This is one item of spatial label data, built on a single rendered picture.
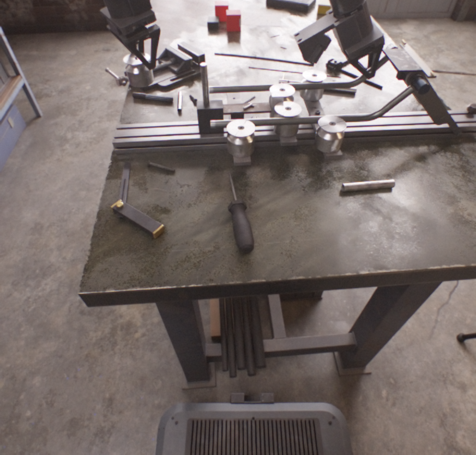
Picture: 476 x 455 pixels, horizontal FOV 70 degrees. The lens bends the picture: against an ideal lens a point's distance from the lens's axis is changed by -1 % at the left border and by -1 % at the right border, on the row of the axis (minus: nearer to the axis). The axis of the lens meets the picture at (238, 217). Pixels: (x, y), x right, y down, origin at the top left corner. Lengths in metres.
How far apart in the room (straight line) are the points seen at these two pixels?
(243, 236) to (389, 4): 3.79
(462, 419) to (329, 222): 1.08
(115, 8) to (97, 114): 1.96
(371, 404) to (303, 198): 0.96
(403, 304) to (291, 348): 0.41
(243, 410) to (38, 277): 1.09
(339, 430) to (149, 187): 0.81
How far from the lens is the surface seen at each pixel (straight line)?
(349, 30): 0.71
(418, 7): 4.34
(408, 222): 0.65
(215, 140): 0.70
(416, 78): 0.71
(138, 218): 0.59
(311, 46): 0.71
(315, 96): 0.79
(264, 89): 0.75
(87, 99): 2.81
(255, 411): 1.09
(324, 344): 1.22
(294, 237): 0.57
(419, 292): 0.94
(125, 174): 0.69
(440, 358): 1.59
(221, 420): 1.08
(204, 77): 0.66
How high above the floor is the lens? 1.33
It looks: 50 degrees down
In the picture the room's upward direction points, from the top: straight up
